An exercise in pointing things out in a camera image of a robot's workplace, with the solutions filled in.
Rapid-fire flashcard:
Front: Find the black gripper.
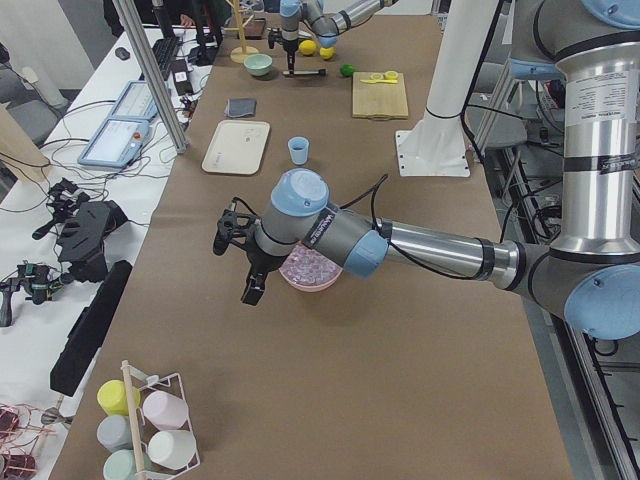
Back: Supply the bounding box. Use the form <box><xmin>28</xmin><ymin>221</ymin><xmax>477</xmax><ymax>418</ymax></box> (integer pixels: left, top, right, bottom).
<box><xmin>241</xmin><ymin>235</ymin><xmax>291</xmax><ymax>306</ymax></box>
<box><xmin>282</xmin><ymin>38</ymin><xmax>299</xmax><ymax>73</ymax></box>

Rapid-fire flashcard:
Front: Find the steel muddler black tip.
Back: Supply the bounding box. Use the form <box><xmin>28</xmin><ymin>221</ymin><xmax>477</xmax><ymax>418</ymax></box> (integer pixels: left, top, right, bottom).
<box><xmin>282</xmin><ymin>69</ymin><xmax>327</xmax><ymax>78</ymax></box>

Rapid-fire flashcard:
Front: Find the clear ice cube pile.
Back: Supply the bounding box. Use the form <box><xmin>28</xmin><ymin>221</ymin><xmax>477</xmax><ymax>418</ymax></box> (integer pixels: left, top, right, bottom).
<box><xmin>282</xmin><ymin>245</ymin><xmax>340</xmax><ymax>284</ymax></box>

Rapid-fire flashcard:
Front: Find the wooden cup stand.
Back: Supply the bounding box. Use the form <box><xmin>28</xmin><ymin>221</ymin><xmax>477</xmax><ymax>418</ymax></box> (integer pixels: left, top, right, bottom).
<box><xmin>224</xmin><ymin>0</ymin><xmax>259</xmax><ymax>64</ymax></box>

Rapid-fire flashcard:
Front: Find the light blue plastic cup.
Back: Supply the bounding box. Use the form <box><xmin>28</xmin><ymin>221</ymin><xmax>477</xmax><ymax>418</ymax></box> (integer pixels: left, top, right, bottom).
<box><xmin>287</xmin><ymin>136</ymin><xmax>309</xmax><ymax>166</ymax></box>

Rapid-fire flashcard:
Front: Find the pink cup in rack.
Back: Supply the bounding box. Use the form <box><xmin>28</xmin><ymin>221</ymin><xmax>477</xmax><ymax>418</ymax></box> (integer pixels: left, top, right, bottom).
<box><xmin>142</xmin><ymin>391</ymin><xmax>189</xmax><ymax>430</ymax></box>

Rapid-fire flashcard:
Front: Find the yellow cup in rack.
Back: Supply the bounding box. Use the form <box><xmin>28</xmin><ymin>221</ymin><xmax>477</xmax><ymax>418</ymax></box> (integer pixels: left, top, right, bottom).
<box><xmin>97</xmin><ymin>379</ymin><xmax>129</xmax><ymax>416</ymax></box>

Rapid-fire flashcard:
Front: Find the white cup in rack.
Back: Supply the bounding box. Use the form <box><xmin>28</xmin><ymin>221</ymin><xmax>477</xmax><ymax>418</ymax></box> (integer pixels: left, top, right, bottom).
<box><xmin>147</xmin><ymin>430</ymin><xmax>197</xmax><ymax>470</ymax></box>

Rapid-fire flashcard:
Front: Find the grey cup in rack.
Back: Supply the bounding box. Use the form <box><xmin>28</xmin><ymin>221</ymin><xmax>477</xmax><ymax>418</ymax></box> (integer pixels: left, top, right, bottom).
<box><xmin>96</xmin><ymin>414</ymin><xmax>133</xmax><ymax>452</ymax></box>

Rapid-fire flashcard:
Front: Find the mint cup in rack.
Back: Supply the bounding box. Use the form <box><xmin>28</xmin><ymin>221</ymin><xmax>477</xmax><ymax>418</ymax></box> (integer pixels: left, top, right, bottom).
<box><xmin>102</xmin><ymin>449</ymin><xmax>137</xmax><ymax>480</ymax></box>

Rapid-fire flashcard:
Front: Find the yellow lemon upper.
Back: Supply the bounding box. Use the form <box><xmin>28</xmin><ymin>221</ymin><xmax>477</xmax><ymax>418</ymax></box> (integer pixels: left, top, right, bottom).
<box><xmin>299</xmin><ymin>40</ymin><xmax>317</xmax><ymax>56</ymax></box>

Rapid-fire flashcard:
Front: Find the yellow lemon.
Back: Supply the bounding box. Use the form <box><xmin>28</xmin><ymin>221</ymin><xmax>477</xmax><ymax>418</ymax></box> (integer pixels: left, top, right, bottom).
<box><xmin>299</xmin><ymin>40</ymin><xmax>317</xmax><ymax>56</ymax></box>
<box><xmin>319</xmin><ymin>47</ymin><xmax>335</xmax><ymax>61</ymax></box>

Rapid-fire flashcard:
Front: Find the yellow lemon lower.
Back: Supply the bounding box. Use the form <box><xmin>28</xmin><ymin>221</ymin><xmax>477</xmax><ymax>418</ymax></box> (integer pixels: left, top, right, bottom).
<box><xmin>319</xmin><ymin>47</ymin><xmax>335</xmax><ymax>61</ymax></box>

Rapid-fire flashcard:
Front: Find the mint green bowl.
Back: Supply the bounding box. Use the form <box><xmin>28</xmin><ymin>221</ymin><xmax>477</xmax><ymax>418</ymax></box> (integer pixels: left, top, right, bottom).
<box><xmin>243</xmin><ymin>53</ymin><xmax>273</xmax><ymax>78</ymax></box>

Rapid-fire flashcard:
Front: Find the pink bowl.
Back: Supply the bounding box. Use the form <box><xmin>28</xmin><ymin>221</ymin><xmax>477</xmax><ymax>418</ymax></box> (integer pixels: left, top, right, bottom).
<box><xmin>278</xmin><ymin>243</ymin><xmax>345</xmax><ymax>293</ymax></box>

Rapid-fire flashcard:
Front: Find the green lime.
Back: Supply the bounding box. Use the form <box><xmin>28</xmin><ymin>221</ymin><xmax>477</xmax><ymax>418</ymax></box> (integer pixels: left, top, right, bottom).
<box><xmin>339</xmin><ymin>64</ymin><xmax>355</xmax><ymax>78</ymax></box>

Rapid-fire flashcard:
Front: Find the yellow plastic knife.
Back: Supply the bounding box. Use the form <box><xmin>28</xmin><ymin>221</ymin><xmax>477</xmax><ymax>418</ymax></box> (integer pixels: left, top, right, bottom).
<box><xmin>359</xmin><ymin>78</ymin><xmax>398</xmax><ymax>84</ymax></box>

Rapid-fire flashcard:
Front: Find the grey folded cloth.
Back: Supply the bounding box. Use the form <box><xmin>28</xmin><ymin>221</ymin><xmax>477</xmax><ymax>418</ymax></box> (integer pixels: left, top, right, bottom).
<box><xmin>224</xmin><ymin>98</ymin><xmax>257</xmax><ymax>118</ymax></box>

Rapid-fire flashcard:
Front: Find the bamboo cutting board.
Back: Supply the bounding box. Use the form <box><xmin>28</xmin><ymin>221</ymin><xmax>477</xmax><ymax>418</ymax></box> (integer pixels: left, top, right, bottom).
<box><xmin>352</xmin><ymin>72</ymin><xmax>409</xmax><ymax>120</ymax></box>

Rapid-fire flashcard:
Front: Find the cream rabbit tray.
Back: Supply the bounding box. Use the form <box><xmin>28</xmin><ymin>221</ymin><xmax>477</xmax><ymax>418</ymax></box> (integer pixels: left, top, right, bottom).
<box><xmin>201</xmin><ymin>120</ymin><xmax>270</xmax><ymax>176</ymax></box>

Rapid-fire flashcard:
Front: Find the black keyboard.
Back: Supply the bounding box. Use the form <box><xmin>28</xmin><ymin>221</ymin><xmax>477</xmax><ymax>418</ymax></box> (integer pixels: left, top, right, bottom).
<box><xmin>152</xmin><ymin>37</ymin><xmax>181</xmax><ymax>80</ymax></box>

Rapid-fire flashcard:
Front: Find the teach pendant far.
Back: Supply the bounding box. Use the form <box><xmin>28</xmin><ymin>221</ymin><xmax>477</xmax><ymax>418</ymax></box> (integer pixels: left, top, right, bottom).
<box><xmin>110</xmin><ymin>81</ymin><xmax>158</xmax><ymax>121</ymax></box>

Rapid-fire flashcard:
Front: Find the teach pendant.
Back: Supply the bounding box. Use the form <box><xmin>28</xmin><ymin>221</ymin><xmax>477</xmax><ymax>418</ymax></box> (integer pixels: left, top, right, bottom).
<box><xmin>110</xmin><ymin>81</ymin><xmax>158</xmax><ymax>121</ymax></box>
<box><xmin>78</xmin><ymin>117</ymin><xmax>150</xmax><ymax>169</ymax></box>

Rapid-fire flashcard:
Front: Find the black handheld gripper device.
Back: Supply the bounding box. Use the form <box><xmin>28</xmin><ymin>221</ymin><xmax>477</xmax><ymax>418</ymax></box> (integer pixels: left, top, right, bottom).
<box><xmin>32</xmin><ymin>178</ymin><xmax>128</xmax><ymax>282</ymax></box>

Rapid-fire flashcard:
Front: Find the teach pendant near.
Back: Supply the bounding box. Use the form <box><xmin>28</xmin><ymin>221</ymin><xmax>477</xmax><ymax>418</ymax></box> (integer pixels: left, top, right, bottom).
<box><xmin>78</xmin><ymin>117</ymin><xmax>150</xmax><ymax>169</ymax></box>

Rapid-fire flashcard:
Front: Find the long black speaker bar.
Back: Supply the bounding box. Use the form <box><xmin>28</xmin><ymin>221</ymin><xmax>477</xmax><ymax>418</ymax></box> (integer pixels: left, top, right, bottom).
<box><xmin>50</xmin><ymin>260</ymin><xmax>132</xmax><ymax>397</ymax></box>

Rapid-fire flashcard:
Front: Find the aluminium frame post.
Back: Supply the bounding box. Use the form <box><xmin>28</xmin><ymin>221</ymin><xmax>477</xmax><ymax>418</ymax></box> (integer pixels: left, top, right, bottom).
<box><xmin>113</xmin><ymin>0</ymin><xmax>187</xmax><ymax>154</ymax></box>

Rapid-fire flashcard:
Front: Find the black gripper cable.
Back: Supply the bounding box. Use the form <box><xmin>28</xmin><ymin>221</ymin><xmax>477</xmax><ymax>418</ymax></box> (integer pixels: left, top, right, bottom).
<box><xmin>229</xmin><ymin>173</ymin><xmax>501</xmax><ymax>281</ymax></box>

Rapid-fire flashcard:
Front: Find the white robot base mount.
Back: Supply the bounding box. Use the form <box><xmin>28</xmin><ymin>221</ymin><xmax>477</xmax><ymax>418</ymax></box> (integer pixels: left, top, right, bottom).
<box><xmin>396</xmin><ymin>0</ymin><xmax>501</xmax><ymax>177</ymax></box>

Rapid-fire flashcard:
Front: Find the white wire cup rack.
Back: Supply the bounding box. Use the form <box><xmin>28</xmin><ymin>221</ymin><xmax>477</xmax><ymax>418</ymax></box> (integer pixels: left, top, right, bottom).
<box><xmin>121</xmin><ymin>360</ymin><xmax>200</xmax><ymax>479</ymax></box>

